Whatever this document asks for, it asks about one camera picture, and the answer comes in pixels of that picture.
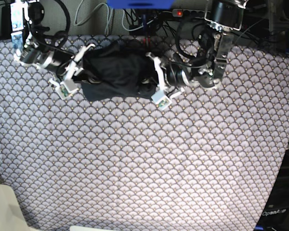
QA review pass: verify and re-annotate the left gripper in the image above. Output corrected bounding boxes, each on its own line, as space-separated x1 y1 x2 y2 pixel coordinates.
140 61 177 94

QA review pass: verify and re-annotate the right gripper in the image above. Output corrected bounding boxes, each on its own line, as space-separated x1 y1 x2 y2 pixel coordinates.
56 54 99 84

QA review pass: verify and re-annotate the dark navy T-shirt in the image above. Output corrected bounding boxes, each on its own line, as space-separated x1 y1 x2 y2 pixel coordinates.
81 41 158 102

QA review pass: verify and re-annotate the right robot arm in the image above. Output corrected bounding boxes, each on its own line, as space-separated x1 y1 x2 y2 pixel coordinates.
10 0 100 84

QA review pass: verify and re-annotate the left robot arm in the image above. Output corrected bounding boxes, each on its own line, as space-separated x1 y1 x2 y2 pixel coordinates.
142 0 247 93

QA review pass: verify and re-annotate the red table clamp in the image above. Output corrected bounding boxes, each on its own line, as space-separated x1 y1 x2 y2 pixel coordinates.
143 36 150 50

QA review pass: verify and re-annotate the fan-patterned tablecloth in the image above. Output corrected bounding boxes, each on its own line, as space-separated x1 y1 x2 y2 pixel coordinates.
0 41 289 231

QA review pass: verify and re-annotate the black OpenArm box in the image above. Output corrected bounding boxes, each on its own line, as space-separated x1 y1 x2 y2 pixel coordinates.
254 149 289 231

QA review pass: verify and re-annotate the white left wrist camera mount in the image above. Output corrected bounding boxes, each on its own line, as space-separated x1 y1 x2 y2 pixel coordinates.
146 52 185 111

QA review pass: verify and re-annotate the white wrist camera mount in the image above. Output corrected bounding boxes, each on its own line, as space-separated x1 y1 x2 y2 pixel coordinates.
146 52 185 111
49 43 96 100

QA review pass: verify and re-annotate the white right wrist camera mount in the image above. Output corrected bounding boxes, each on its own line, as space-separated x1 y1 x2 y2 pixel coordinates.
49 43 96 100

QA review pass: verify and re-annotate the black power strip red switch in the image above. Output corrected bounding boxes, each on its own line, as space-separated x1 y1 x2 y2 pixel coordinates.
171 9 205 19

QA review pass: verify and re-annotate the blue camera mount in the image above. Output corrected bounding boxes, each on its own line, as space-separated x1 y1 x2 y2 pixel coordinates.
107 0 174 9

